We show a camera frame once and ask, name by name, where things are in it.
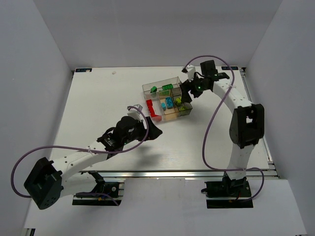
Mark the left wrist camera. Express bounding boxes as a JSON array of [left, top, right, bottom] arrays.
[[127, 104, 143, 121]]

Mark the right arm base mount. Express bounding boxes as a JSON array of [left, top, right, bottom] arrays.
[[201, 174, 253, 209]]

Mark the long clear smoky container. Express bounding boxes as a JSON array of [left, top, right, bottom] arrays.
[[142, 77, 182, 100]]

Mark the lime curved lego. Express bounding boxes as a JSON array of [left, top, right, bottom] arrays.
[[178, 105, 187, 111]]

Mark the blue table label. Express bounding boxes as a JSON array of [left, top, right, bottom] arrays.
[[75, 68, 92, 73], [221, 66, 239, 70]]

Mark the grey smoky container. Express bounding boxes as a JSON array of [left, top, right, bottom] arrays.
[[171, 88, 192, 117]]

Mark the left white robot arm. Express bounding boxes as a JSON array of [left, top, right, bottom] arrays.
[[24, 116, 162, 210]]

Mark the left blue table label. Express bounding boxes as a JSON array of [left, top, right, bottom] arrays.
[[75, 68, 92, 73]]

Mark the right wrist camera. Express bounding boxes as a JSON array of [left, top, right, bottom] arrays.
[[182, 64, 196, 82]]

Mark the amber transparent container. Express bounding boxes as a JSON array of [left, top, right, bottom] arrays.
[[157, 90, 178, 121]]

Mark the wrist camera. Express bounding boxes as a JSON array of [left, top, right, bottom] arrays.
[[127, 104, 143, 121], [182, 64, 196, 82]]

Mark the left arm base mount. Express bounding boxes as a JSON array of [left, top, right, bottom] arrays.
[[72, 171, 124, 207]]

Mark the right blue table label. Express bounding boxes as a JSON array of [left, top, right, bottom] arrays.
[[221, 66, 239, 70]]

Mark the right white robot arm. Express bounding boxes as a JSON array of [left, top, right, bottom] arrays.
[[180, 60, 264, 181]]

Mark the red curved lego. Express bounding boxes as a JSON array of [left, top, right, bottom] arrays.
[[150, 110, 159, 118]]

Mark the cyan small lego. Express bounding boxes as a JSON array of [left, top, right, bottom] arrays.
[[161, 103, 166, 111]]

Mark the cyan long lego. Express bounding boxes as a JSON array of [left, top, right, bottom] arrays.
[[165, 97, 174, 109]]

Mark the small green number lego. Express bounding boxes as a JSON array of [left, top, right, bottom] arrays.
[[150, 86, 158, 94]]

